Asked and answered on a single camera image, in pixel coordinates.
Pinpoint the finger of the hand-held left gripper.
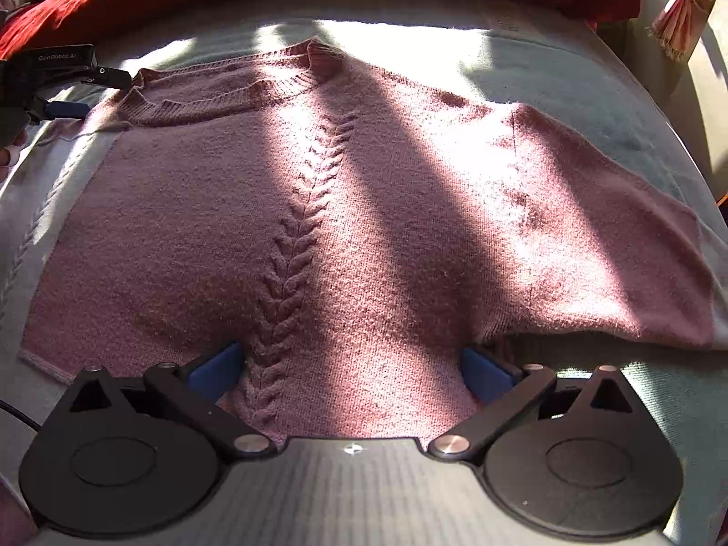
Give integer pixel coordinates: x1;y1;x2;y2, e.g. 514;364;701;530
80;65;134;92
37;101;89;123

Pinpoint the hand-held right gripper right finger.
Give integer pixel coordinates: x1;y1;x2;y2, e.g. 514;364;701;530
428;346;649;460

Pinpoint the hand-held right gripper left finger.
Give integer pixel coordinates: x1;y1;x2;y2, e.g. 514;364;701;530
67;341;279;461

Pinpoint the pink and white knit sweater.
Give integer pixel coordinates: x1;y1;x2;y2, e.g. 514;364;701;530
0;37;728;447

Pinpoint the person's left hand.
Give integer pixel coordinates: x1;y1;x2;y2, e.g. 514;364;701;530
0;131;29;168

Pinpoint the pink fringed curtain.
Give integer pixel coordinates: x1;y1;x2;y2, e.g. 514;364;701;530
651;0;720;63

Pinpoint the black cable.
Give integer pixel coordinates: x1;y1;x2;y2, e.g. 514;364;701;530
0;401;45;432

